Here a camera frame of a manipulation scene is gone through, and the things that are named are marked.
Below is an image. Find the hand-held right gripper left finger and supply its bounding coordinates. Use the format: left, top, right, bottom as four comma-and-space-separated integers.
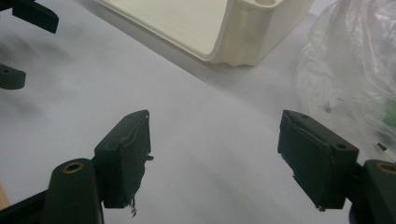
93, 109, 155, 217

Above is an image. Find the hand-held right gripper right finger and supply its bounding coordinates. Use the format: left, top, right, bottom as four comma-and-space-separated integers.
276, 109, 361, 213

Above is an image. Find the green item in bag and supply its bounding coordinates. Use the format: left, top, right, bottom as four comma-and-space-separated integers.
384, 98, 396, 129

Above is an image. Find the clear plastic bag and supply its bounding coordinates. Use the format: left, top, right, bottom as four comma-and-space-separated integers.
293, 0, 396, 143

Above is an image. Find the cream plastic tray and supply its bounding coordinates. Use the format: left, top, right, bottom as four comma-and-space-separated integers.
95, 0, 316, 67

